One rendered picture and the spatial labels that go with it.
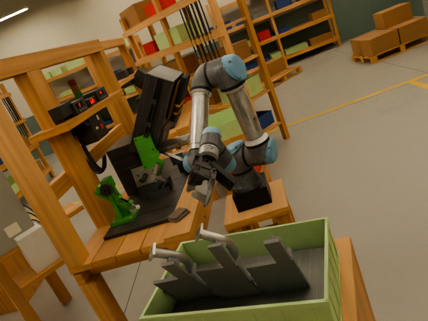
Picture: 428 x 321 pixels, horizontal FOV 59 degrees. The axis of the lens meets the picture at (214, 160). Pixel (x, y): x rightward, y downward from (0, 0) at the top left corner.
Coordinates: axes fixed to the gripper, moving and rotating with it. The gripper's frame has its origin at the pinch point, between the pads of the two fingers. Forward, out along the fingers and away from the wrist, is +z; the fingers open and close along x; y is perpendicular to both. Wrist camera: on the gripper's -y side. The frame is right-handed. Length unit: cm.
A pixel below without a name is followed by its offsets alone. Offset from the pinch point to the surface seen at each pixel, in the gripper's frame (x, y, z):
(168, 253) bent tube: -10.5, 7.6, 15.1
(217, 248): 1.9, -4.5, 16.7
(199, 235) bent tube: 1.9, 1.7, 14.0
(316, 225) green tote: -2.5, -42.5, -7.5
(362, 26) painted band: -242, -428, -956
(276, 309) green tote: 0.7, -24.1, 29.8
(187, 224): -57, -6, -31
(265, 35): -331, -177, -873
